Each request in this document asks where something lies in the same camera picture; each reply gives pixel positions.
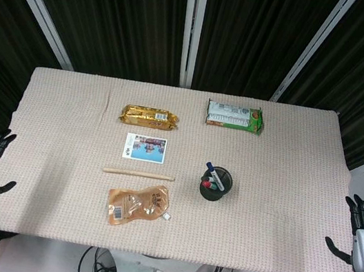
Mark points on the green white snack package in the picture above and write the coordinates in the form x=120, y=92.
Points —
x=232, y=116

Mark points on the wooden stick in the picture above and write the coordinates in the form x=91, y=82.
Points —
x=137, y=173

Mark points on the gold snack package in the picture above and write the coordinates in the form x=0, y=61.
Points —
x=146, y=117

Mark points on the black mesh pen holder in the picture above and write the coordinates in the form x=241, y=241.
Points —
x=227, y=180

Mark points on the red cap marker pen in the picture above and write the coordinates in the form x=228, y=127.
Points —
x=209, y=184

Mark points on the brown spouted sauce pouch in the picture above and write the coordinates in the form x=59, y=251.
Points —
x=135, y=205

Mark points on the beige waffle tablecloth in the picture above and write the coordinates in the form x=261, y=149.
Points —
x=256, y=232

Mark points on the blue picture postcard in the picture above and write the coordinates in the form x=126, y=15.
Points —
x=146, y=149

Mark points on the blue cap marker pen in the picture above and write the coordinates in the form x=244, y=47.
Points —
x=213, y=172

